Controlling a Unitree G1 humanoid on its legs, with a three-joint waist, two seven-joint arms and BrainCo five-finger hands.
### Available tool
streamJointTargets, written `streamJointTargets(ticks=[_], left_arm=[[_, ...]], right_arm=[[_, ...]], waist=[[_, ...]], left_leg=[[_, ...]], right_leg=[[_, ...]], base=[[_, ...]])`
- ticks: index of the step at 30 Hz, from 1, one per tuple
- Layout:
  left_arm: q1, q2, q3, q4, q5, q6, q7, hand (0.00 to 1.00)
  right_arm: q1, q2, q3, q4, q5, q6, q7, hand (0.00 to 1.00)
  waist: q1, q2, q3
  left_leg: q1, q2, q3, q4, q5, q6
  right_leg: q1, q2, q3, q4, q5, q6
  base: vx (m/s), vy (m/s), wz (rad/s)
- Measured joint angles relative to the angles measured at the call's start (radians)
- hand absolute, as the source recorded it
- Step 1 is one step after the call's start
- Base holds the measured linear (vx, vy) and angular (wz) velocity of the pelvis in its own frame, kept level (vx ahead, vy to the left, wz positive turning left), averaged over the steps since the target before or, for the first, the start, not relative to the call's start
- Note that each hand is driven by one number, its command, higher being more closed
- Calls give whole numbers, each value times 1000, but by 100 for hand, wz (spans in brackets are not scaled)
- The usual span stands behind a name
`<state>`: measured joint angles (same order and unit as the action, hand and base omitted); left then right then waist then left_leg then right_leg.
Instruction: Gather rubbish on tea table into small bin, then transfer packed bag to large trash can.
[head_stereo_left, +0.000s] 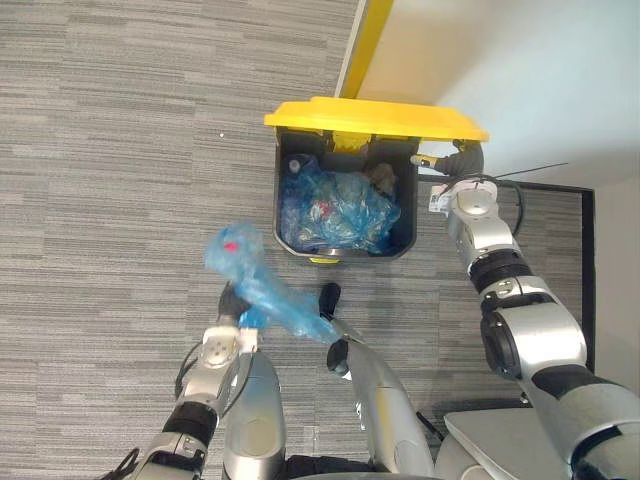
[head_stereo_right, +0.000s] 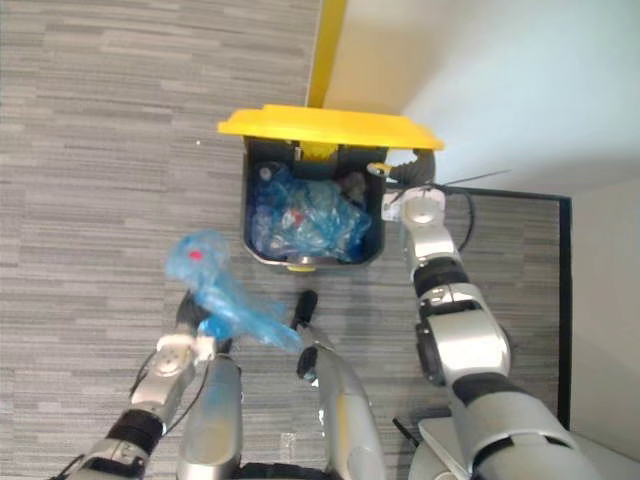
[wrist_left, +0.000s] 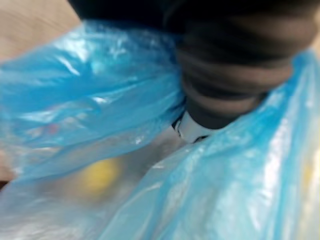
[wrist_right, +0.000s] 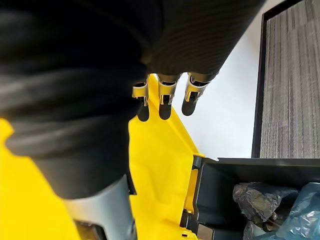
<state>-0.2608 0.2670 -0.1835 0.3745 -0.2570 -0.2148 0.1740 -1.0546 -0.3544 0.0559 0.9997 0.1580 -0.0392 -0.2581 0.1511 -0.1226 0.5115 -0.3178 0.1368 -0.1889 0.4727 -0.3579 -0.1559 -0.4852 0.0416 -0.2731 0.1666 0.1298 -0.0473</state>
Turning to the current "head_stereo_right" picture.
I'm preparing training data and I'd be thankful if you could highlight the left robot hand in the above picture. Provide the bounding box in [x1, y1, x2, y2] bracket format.
[174, 289, 235, 357]

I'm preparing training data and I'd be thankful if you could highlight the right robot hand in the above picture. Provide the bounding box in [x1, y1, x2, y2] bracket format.
[368, 147, 439, 190]

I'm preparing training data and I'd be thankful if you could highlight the blue plastic rubbish bag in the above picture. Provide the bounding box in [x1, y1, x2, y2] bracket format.
[164, 228, 304, 350]

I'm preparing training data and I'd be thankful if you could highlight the yellow trash can lid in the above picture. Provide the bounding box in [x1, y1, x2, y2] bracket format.
[216, 103, 447, 152]

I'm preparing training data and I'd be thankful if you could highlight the dark crumpled rubbish piece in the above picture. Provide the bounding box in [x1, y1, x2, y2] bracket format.
[333, 168, 370, 203]

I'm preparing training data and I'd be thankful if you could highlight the blue rubbish bags pile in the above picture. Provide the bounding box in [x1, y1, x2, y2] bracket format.
[248, 160, 374, 264]

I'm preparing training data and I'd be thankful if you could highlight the dark grey large trash can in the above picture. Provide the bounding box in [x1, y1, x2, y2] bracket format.
[240, 137, 387, 271]

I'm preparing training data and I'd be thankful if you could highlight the right dark robot foot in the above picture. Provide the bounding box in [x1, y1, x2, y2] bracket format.
[295, 290, 320, 327]

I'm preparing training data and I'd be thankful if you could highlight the silver robot torso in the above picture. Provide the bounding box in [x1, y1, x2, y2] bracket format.
[239, 405, 482, 480]

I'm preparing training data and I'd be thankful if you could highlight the thin cable tie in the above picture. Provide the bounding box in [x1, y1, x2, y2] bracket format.
[435, 168, 513, 193]

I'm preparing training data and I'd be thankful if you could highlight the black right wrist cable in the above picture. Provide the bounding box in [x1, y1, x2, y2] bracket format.
[447, 190, 477, 252]

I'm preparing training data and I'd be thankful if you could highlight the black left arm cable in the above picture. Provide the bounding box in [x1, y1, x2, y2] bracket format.
[162, 357, 215, 437]

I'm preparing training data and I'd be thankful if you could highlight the yellow vertical wall strip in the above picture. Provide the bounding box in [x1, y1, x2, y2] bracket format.
[305, 0, 350, 109]

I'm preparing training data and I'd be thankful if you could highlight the black partition frame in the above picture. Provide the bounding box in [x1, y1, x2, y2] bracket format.
[443, 185, 574, 432]

